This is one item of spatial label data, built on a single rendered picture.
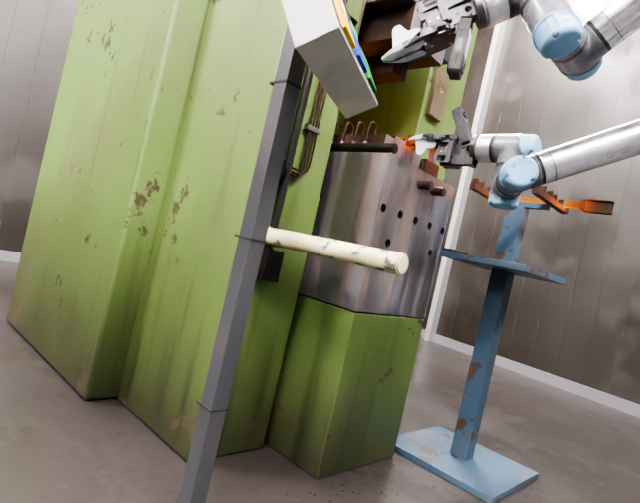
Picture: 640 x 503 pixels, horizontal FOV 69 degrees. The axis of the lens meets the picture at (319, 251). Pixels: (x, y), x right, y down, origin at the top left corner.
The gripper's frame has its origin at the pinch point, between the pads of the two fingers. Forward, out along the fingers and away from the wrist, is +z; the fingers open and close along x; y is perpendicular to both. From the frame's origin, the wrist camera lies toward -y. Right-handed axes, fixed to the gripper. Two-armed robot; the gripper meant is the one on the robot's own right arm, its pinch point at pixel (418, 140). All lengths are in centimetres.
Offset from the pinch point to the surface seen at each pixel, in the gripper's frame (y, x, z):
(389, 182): 16.4, -13.9, -3.3
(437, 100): -24.5, 27.8, 14.6
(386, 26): -30.9, -12.4, 11.7
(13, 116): -9, -29, 341
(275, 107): 13, -60, -6
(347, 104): 7.1, -45.1, -11.0
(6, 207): 59, -21, 339
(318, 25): 4, -69, -23
